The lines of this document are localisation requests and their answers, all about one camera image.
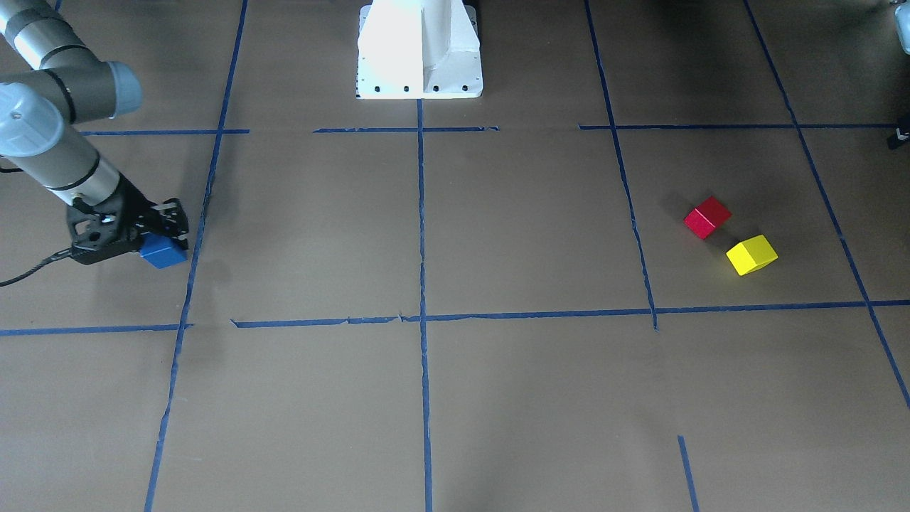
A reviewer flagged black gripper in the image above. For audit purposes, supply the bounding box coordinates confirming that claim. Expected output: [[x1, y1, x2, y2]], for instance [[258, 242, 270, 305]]
[[107, 178, 188, 252]]

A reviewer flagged blue wooden block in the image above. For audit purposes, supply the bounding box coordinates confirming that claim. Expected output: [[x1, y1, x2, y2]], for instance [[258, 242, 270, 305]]
[[139, 233, 186, 269]]

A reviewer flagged red wooden block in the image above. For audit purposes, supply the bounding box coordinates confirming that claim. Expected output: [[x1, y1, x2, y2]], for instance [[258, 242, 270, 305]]
[[683, 196, 732, 240]]

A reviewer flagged yellow wooden block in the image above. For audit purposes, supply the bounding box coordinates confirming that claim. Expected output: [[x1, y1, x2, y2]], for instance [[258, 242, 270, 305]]
[[726, 235, 778, 276]]

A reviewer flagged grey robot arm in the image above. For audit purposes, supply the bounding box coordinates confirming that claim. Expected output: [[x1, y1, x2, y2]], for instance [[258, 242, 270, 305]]
[[2, 1, 188, 252]]

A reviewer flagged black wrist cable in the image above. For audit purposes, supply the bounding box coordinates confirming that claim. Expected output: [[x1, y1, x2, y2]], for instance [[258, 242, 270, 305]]
[[0, 245, 75, 288]]

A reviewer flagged white camera post base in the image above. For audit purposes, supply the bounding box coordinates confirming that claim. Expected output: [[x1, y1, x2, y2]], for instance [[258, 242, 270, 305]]
[[355, 1, 484, 100]]

